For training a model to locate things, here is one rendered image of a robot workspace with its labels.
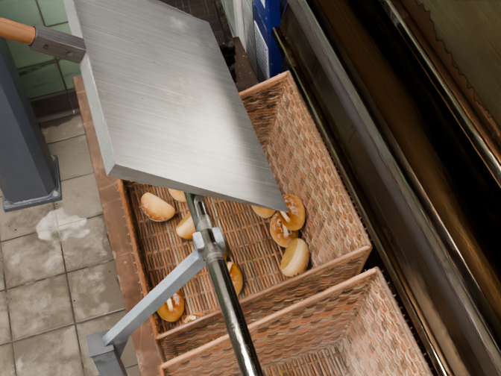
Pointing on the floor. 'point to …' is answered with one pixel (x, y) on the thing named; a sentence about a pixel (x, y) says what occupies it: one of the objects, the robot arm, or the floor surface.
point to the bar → (217, 274)
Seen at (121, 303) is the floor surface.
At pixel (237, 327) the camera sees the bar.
